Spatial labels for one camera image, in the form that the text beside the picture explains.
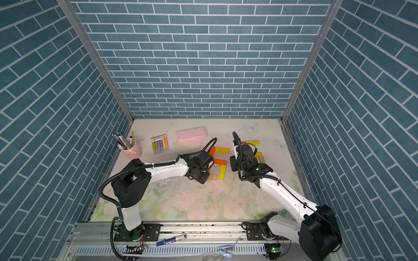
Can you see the blue screwdriver on rail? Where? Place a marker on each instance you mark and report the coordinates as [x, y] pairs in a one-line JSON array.
[[171, 240]]

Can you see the green lit circuit board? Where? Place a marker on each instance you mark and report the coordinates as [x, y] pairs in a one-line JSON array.
[[273, 251]]

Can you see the aluminium front rail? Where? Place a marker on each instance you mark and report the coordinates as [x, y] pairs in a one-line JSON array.
[[96, 240]]

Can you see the wooden block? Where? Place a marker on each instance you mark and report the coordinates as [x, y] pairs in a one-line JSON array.
[[213, 177]]

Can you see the orange block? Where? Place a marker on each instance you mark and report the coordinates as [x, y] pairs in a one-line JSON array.
[[220, 162]]

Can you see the orange block low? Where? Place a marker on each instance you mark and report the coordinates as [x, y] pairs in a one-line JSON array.
[[212, 151]]

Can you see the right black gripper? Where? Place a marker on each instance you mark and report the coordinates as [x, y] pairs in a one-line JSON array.
[[233, 160]]

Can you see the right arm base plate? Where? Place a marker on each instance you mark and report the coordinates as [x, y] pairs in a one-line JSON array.
[[259, 231]]

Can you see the pink pen cup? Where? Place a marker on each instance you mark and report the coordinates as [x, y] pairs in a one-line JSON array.
[[135, 152]]

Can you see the pens in cup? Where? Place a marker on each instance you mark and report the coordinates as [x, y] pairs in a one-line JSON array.
[[123, 143]]

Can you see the clear plastic bag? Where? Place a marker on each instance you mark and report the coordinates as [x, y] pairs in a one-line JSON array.
[[225, 253]]

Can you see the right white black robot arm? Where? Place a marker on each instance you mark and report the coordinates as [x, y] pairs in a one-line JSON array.
[[313, 227]]

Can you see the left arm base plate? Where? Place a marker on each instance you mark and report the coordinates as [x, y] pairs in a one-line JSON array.
[[145, 232]]

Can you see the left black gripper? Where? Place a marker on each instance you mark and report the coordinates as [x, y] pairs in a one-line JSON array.
[[205, 179]]

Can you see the colourful marker box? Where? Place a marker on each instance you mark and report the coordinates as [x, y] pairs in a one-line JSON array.
[[160, 144]]

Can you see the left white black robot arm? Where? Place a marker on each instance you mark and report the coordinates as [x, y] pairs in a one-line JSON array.
[[130, 185]]

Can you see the pink pencil case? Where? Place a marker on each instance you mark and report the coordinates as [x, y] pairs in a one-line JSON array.
[[191, 134]]

